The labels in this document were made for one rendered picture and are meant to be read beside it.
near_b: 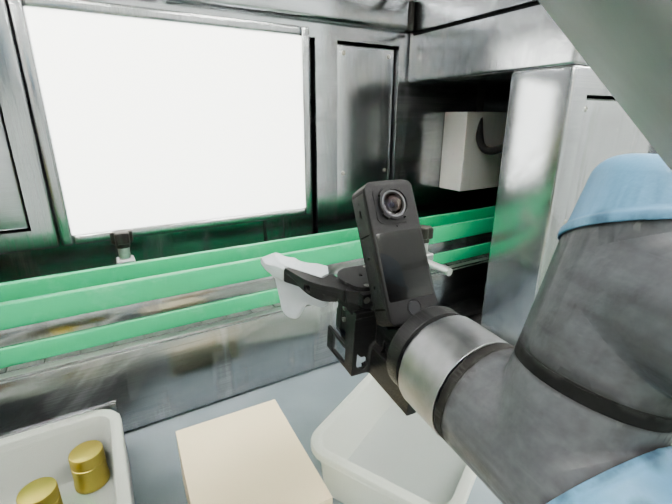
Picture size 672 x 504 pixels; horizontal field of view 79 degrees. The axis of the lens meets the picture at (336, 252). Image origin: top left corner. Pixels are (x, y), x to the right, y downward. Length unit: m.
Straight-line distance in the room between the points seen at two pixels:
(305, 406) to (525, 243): 0.46
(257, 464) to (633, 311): 0.38
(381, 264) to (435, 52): 0.66
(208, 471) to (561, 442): 0.36
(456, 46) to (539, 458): 0.76
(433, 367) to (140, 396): 0.47
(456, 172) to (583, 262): 0.82
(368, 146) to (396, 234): 0.62
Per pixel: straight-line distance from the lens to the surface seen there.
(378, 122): 0.94
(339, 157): 0.89
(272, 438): 0.51
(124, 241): 0.66
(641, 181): 0.21
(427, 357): 0.27
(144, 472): 0.62
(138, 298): 0.60
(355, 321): 0.34
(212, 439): 0.52
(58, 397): 0.64
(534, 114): 0.75
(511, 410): 0.23
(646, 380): 0.21
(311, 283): 0.35
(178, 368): 0.64
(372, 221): 0.31
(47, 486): 0.55
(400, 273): 0.31
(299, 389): 0.70
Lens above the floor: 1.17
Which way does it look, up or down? 18 degrees down
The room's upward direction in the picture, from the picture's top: straight up
